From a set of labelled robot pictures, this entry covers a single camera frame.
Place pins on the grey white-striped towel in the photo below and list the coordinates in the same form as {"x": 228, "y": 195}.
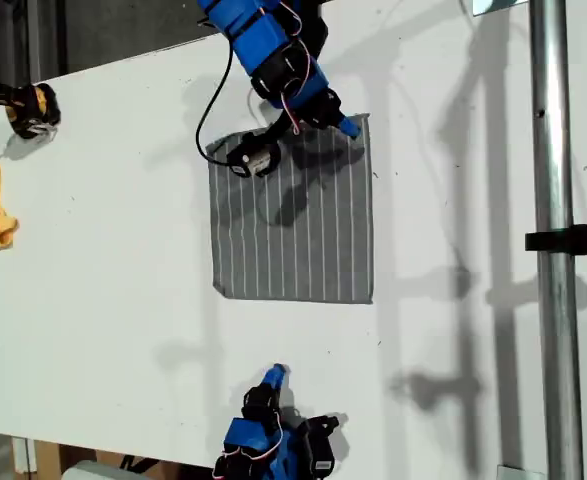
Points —
{"x": 313, "y": 240}

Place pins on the white plastic object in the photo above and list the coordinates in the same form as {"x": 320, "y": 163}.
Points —
{"x": 88, "y": 472}

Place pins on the brown cardboard box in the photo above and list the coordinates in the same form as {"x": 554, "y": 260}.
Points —
{"x": 48, "y": 460}

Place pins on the white table leg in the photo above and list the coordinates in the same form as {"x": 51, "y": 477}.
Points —
{"x": 23, "y": 455}

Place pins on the black yellow hand tool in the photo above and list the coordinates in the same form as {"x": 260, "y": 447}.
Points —
{"x": 33, "y": 107}

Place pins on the black camera stalk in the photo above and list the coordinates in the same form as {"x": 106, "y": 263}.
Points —
{"x": 278, "y": 127}

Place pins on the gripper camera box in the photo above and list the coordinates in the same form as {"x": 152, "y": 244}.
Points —
{"x": 253, "y": 157}
{"x": 320, "y": 445}

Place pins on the steel post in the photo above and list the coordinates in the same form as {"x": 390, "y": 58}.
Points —
{"x": 553, "y": 150}

